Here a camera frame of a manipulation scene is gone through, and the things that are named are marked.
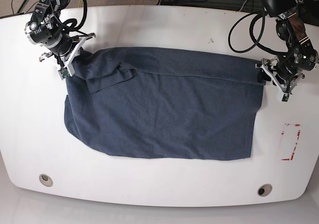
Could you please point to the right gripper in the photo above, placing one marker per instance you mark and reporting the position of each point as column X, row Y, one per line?
column 66, row 50

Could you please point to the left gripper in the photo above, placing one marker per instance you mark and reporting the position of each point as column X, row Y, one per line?
column 278, row 71

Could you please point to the red tape rectangle marking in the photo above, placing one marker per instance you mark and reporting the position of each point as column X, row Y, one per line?
column 288, row 141

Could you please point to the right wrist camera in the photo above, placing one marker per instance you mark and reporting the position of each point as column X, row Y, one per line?
column 65, row 72

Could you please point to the left table cable grommet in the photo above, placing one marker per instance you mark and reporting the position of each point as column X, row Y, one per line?
column 45, row 180

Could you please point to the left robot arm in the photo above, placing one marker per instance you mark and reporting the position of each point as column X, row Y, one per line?
column 291, row 29

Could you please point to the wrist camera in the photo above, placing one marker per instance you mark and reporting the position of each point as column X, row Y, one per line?
column 286, row 97
column 65, row 72

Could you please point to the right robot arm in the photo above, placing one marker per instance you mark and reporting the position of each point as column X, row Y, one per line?
column 45, row 27

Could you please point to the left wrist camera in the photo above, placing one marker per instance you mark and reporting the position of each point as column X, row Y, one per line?
column 286, row 97

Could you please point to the table cable grommet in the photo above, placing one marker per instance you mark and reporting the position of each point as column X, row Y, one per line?
column 264, row 190
column 45, row 180

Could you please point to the right table cable grommet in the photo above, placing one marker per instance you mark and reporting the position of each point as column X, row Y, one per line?
column 264, row 190

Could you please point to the dark blue t-shirt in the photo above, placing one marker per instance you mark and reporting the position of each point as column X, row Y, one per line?
column 144, row 102

